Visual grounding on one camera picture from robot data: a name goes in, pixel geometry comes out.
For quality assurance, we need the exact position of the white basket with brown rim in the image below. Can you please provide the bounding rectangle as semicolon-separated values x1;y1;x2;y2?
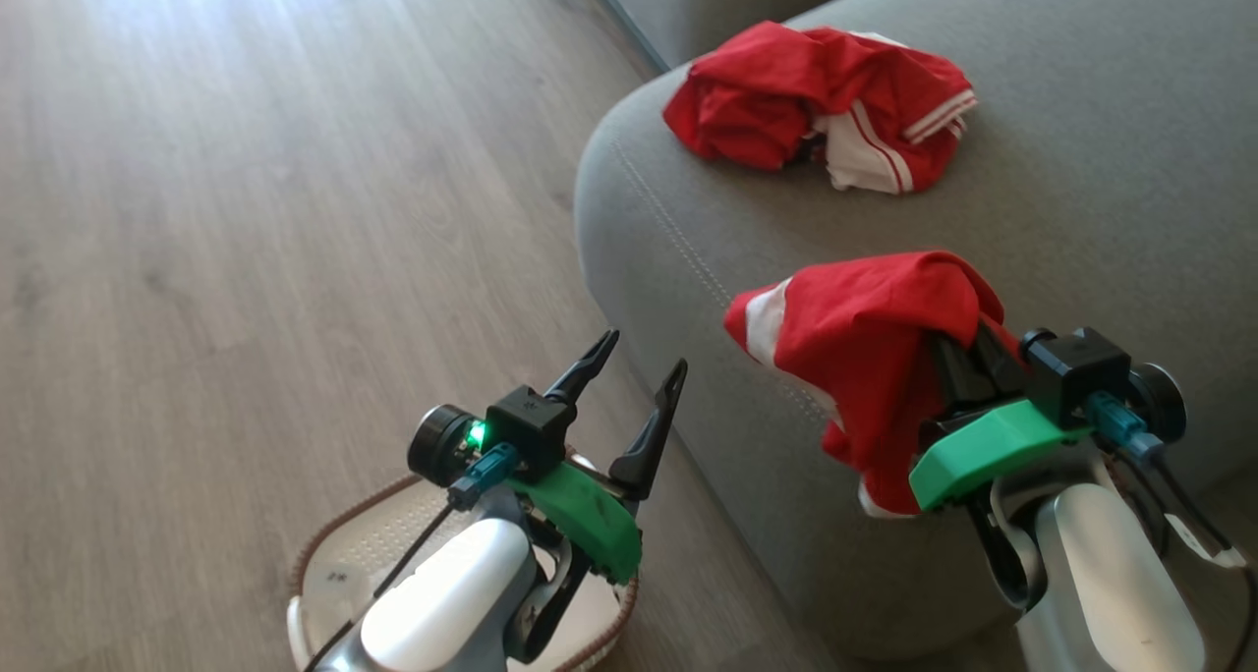
286;450;641;672

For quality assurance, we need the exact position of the grey backless sofa seat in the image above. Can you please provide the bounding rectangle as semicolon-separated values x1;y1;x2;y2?
575;0;1258;663

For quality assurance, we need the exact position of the red garment with white stripes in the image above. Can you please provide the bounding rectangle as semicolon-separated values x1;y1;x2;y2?
662;21;979;196

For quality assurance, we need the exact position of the red garment with white panel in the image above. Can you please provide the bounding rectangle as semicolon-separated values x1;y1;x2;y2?
724;251;1023;519

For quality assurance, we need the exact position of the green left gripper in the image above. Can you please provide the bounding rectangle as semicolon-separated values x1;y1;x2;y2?
509;329;689;586

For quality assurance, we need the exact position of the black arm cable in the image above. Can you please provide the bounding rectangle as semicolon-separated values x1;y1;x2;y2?
1130;444;1258;672
303;500;459;672

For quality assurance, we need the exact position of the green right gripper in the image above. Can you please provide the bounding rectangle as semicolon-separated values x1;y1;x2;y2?
908;319;1093;513

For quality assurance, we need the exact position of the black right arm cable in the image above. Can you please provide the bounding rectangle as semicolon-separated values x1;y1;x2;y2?
1130;444;1258;672

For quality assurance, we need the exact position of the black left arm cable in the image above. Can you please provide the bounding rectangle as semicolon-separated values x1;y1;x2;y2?
303;500;459;672

